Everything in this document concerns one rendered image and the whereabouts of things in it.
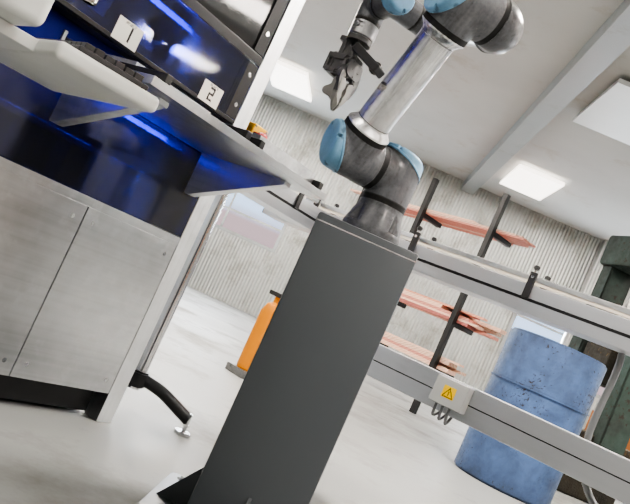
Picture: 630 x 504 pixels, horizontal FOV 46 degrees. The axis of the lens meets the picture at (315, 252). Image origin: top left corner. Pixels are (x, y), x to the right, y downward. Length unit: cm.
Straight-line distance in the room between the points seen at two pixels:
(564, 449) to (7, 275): 167
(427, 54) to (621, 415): 533
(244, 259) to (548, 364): 755
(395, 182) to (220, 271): 1008
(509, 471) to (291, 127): 815
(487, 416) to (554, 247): 965
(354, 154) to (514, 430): 115
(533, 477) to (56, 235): 360
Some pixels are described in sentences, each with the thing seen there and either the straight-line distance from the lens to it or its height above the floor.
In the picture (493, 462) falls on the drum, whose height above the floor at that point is 14.
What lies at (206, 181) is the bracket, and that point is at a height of 78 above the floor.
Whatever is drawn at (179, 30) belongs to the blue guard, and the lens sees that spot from 216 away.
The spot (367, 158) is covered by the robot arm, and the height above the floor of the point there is 95.
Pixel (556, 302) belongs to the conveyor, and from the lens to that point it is 252.
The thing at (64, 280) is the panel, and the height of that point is 37.
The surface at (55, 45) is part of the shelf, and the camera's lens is 128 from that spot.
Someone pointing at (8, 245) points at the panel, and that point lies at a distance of 199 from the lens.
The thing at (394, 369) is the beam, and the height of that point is 49.
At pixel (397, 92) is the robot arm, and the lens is 172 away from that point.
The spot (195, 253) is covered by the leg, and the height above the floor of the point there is 58.
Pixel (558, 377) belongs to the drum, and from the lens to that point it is 491.
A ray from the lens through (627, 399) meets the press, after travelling 676.
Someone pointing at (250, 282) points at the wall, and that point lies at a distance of 1174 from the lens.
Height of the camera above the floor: 59
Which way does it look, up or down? 3 degrees up
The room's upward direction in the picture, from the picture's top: 24 degrees clockwise
